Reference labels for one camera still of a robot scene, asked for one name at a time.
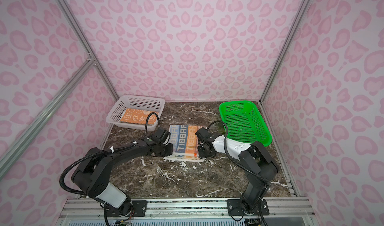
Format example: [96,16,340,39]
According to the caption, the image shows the aluminium diagonal frame bar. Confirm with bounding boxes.
[1,57,94,179]

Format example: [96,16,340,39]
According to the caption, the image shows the pale blue patterned towel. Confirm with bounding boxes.
[164,125,205,162]

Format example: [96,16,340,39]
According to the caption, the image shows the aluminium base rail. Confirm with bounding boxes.
[56,197,319,226]

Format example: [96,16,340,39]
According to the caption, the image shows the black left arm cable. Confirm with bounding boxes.
[58,112,161,196]

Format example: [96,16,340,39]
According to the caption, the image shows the aluminium frame corner post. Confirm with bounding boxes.
[259,0,313,105]
[55,0,120,101]

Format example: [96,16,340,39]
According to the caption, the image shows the green plastic basket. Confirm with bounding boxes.
[219,100,272,147]

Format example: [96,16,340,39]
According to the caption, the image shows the orange bunny towel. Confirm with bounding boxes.
[120,108,153,125]

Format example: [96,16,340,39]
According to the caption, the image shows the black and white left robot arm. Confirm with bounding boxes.
[71,128,173,215]

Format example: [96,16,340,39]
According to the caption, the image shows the aluminium frame corner post left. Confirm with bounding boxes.
[55,0,120,101]

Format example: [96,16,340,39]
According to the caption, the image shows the white plastic basket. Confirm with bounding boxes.
[106,95,165,131]

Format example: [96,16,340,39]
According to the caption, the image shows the aluminium frame corner post right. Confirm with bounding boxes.
[259,0,313,105]

